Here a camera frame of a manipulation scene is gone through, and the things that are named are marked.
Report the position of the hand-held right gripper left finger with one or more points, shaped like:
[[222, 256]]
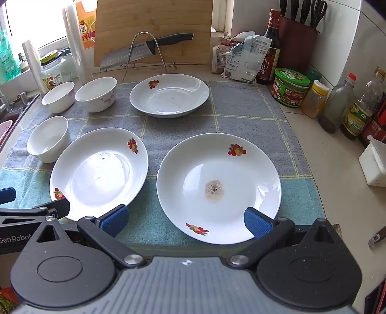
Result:
[[116, 219]]

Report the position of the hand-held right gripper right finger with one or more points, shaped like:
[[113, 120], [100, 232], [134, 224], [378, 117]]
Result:
[[256, 222]]

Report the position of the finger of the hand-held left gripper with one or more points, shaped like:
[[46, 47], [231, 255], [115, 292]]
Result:
[[7, 194], [57, 208]]

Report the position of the white plate fruit print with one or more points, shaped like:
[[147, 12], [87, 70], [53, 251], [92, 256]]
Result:
[[211, 169], [99, 175], [169, 96]]

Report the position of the plain white bowl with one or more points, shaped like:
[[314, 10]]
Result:
[[48, 140]]

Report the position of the white bowl pink floral print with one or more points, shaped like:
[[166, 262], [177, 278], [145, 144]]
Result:
[[58, 98], [96, 95]]

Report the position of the stainless steel sink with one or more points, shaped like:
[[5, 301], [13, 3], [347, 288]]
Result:
[[18, 114]]

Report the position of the metal sink knob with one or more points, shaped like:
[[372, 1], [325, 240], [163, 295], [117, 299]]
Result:
[[23, 98]]

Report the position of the grey checked dish towel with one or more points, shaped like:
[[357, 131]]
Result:
[[241, 120]]

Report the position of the glass jar yellow lid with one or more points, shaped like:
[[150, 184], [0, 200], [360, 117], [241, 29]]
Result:
[[54, 75]]

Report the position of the white plastic container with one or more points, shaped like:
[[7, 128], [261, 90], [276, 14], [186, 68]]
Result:
[[372, 166]]

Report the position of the yellow-lid plastic jar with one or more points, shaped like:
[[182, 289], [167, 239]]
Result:
[[315, 99]]

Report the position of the green dish soap bottle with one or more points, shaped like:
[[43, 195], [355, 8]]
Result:
[[7, 57]]

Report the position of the green sauce tub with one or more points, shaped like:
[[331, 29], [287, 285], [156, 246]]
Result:
[[289, 87]]

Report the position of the clear bottle red cap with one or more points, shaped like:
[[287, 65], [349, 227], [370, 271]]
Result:
[[336, 105]]

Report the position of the cooking oil bottle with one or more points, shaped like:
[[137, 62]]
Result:
[[359, 117]]

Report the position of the dark bottle red label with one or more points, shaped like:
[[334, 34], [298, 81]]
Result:
[[375, 126]]

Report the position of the white printed bag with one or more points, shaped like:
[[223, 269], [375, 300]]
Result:
[[250, 63]]

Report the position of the stack of clear plastic cups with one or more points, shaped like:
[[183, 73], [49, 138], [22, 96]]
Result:
[[75, 45]]

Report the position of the dark soy sauce bottle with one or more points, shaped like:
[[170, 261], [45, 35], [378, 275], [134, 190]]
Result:
[[270, 57]]

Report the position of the teal binder clip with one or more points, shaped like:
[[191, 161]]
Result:
[[238, 46]]

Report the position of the dark red knife block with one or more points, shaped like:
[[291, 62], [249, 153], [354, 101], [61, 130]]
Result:
[[297, 45]]

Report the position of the metal binder clips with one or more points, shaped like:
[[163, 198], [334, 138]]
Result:
[[227, 37]]

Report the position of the bamboo cutting board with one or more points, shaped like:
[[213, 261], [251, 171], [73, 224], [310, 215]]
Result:
[[181, 18]]

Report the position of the black scissors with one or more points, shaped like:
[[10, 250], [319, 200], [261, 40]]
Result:
[[319, 13]]

